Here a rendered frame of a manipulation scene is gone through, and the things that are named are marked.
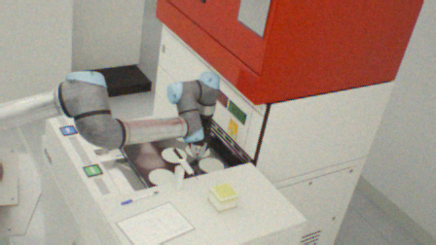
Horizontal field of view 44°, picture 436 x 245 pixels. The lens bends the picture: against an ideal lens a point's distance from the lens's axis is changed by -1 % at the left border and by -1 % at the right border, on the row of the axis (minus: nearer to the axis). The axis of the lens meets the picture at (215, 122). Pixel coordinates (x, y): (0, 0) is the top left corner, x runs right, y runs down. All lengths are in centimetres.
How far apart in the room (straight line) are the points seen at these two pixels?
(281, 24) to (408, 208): 205
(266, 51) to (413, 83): 168
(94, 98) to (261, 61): 58
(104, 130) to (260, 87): 57
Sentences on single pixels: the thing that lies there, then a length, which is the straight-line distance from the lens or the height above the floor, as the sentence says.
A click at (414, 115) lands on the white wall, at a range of 340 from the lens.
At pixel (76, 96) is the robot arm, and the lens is 166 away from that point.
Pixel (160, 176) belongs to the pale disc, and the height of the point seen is 90.
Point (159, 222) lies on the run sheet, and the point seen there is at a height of 97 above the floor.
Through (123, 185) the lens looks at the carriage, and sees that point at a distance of 201.
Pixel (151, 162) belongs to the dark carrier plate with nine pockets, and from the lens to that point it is 209.
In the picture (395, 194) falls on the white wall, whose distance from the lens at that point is 363.
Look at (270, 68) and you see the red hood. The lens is 186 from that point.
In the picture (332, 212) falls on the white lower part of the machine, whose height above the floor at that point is 51.
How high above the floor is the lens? 216
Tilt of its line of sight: 32 degrees down
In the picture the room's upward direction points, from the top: 11 degrees clockwise
